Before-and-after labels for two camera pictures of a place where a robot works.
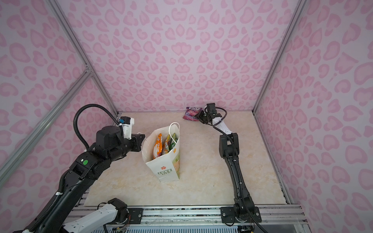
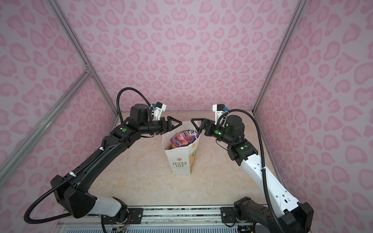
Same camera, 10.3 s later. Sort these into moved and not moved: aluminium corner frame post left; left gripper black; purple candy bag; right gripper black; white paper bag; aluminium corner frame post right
Moved: purple candy bag; left gripper black; right gripper black; white paper bag
Not moved: aluminium corner frame post right; aluminium corner frame post left
